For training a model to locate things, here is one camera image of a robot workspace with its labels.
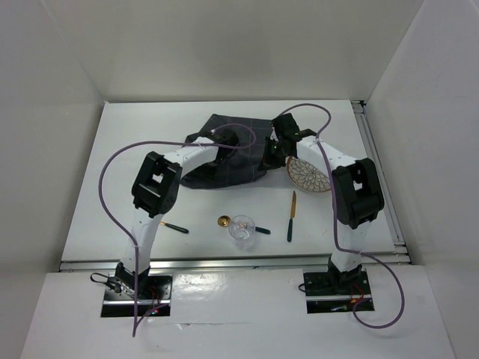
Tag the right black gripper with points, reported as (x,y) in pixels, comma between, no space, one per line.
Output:
(269,161)

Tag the dark grey checked napkin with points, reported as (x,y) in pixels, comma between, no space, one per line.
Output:
(241,166)

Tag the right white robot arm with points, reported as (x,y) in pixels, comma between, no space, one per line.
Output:
(357,196)

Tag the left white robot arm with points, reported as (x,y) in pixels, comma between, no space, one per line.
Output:
(155,192)

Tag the floral patterned ceramic plate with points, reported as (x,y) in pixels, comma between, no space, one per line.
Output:
(306,176)

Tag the clear drinking glass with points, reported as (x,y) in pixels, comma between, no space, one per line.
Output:
(242,232)

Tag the gold knife green handle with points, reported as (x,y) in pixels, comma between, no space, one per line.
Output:
(292,216)

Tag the aluminium right side rail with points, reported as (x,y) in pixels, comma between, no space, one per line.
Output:
(400,248)

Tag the aluminium rail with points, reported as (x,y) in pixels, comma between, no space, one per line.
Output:
(400,248)
(215,263)

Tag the gold spoon green handle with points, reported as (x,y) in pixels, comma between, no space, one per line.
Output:
(224,221)

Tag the gold fork green handle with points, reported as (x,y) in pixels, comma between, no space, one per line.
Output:
(175,227)

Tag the aluminium front rail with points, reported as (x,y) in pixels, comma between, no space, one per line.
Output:
(215,263)

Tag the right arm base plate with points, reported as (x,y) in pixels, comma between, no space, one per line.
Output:
(332,292)

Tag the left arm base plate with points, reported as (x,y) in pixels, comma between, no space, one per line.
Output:
(153,300)

